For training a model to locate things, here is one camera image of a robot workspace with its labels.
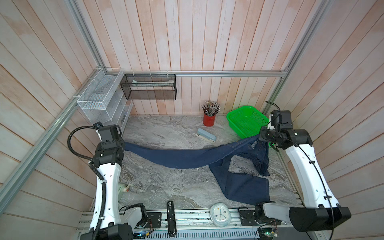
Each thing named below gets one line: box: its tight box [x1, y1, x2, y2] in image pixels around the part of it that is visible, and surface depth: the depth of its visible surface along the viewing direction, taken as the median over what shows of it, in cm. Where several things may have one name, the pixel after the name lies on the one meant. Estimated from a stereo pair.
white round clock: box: [209, 202, 232, 228], surface depth 74 cm
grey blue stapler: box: [196, 128, 217, 143], surface depth 106 cm
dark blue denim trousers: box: [123, 134, 271, 206], surface depth 84 cm
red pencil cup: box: [201, 100, 221, 127], surface depth 109 cm
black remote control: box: [166, 200, 177, 237], surface depth 73 cm
